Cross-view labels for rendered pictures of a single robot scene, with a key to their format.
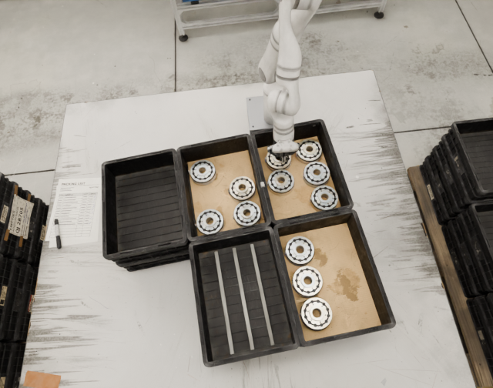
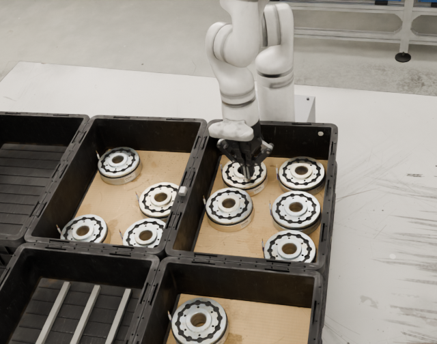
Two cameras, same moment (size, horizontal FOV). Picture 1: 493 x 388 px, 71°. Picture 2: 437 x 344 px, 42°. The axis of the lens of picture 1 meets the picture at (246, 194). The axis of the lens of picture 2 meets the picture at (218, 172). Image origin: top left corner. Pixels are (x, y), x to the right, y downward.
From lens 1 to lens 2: 57 cm
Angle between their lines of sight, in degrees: 24
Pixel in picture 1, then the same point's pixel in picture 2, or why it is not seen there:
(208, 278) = (31, 320)
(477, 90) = not seen: outside the picture
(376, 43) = not seen: outside the picture
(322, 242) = (250, 327)
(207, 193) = (110, 196)
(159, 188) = (48, 172)
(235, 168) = (172, 173)
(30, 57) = (48, 35)
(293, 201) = (236, 245)
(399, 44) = not seen: outside the picture
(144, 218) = (2, 205)
